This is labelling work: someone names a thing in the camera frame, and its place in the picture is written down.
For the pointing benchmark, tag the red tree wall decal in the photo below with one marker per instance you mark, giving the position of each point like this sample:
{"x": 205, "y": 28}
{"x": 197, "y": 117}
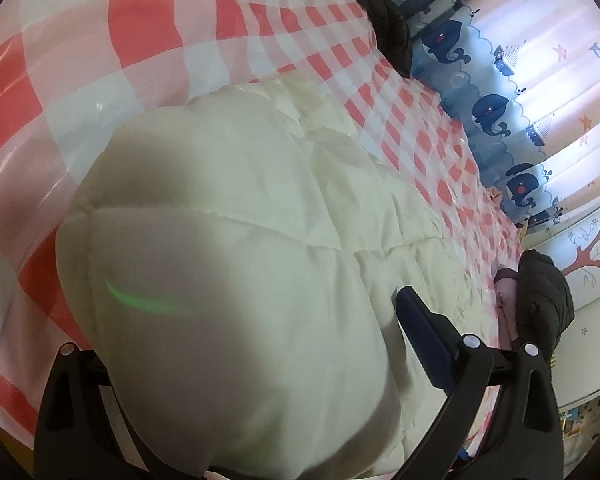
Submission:
{"x": 587, "y": 257}

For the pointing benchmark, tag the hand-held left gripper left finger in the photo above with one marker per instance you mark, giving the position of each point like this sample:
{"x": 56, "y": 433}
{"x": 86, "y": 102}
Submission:
{"x": 87, "y": 366}

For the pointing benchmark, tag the whale print curtain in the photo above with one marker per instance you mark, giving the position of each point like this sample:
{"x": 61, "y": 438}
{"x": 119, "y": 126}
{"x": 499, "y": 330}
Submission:
{"x": 530, "y": 60}

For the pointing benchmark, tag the red white checkered bed sheet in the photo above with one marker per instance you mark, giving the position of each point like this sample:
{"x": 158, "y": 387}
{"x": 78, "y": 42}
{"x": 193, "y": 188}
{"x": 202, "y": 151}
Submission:
{"x": 130, "y": 35}

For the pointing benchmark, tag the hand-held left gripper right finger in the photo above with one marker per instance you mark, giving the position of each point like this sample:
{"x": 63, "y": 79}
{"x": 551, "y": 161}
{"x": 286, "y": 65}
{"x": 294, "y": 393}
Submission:
{"x": 425, "y": 335}

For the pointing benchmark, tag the cream quilted jacket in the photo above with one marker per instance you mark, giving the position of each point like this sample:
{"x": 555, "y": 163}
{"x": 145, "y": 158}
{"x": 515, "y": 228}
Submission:
{"x": 230, "y": 235}

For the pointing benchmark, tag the dark olive puffer garment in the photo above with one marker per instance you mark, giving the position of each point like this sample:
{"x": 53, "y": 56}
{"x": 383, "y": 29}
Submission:
{"x": 542, "y": 295}

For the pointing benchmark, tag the black puffer jacket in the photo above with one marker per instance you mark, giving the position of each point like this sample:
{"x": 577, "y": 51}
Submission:
{"x": 385, "y": 20}

